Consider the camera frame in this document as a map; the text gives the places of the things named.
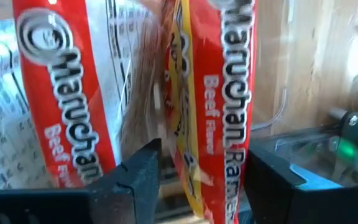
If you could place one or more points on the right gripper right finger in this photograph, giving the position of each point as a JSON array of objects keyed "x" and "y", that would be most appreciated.
[{"x": 275, "y": 202}]

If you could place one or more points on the red Maruchan beef noodle pack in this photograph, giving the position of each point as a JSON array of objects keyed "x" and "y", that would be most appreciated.
[
  {"x": 57, "y": 109},
  {"x": 228, "y": 93},
  {"x": 2, "y": 124}
]

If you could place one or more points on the clear plastic bin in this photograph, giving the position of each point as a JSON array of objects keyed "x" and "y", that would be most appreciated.
[{"x": 306, "y": 146}]

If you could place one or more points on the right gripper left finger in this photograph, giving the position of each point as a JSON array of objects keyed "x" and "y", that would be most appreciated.
[{"x": 129, "y": 193}]

